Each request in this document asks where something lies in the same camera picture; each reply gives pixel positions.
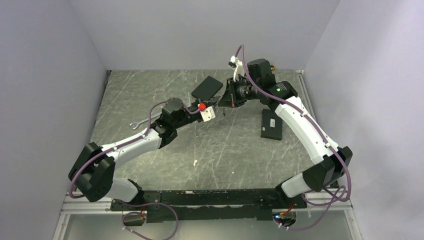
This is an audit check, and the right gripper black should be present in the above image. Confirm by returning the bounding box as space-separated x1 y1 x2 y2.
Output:
217 76 261 109

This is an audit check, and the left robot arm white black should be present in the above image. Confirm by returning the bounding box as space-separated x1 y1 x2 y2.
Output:
68 96 219 210

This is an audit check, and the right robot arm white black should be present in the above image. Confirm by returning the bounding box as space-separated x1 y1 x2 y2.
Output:
218 56 353 208

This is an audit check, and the black flat box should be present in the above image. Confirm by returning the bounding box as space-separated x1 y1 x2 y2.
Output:
191 76 223 102

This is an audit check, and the large silver wrench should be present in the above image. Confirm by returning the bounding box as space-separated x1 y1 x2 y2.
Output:
129 113 161 130

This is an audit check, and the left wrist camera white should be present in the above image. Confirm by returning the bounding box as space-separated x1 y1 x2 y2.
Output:
198 103 216 122

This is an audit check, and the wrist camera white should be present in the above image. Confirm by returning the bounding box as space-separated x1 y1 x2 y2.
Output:
198 103 216 122
228 55 245 82

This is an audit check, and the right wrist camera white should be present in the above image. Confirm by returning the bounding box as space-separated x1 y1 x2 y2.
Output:
228 55 245 82

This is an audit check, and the black network switch box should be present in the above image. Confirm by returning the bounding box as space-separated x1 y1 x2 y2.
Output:
260 108 283 141

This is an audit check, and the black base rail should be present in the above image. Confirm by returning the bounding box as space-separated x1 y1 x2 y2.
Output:
110 188 307 223

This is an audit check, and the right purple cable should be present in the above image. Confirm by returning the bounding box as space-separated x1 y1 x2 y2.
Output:
234 44 352 232

